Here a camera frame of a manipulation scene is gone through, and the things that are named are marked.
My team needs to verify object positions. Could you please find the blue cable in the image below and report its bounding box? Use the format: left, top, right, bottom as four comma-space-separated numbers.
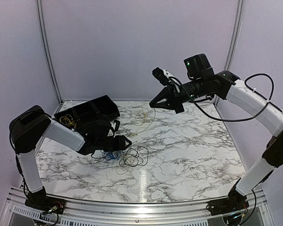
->
100, 150, 122, 162

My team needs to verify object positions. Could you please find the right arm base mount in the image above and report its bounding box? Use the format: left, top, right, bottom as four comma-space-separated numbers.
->
206, 198, 249, 216

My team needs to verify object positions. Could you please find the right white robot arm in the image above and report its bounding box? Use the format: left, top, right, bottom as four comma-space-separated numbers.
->
150, 54, 283, 211

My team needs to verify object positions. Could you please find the aluminium frame post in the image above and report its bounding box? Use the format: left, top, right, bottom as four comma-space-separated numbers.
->
36, 0, 63, 105
213, 0, 247, 104

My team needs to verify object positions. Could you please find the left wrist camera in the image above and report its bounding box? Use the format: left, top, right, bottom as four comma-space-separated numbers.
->
109, 120, 120, 137

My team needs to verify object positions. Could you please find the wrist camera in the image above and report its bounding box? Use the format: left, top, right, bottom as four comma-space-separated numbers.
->
152, 67, 180, 93
109, 120, 120, 137

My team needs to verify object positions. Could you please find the aluminium front rail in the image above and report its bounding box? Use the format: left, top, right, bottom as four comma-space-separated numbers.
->
0, 186, 269, 226

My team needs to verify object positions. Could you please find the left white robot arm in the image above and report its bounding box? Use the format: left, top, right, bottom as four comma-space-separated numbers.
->
9, 105, 132, 210

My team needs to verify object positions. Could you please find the black three-compartment bin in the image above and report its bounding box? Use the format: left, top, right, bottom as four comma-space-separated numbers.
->
54, 95, 120, 134

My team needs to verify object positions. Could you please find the yellow cable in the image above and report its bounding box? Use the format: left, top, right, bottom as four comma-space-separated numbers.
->
125, 103, 156, 139
58, 114, 79, 130

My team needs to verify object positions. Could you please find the right aluminium frame post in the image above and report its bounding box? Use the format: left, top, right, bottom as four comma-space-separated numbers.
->
213, 0, 247, 104

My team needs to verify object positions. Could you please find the left aluminium frame post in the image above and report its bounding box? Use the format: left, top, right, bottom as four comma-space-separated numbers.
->
36, 0, 63, 105

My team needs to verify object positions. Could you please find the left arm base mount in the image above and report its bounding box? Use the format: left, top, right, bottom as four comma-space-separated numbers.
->
25, 190, 66, 214

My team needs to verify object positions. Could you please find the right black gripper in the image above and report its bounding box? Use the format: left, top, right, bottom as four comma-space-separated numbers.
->
150, 77, 208, 113

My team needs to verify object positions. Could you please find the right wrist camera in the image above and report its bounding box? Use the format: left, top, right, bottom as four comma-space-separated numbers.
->
152, 67, 180, 93

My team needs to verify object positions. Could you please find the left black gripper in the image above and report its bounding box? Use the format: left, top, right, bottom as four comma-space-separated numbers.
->
96, 135, 132, 151

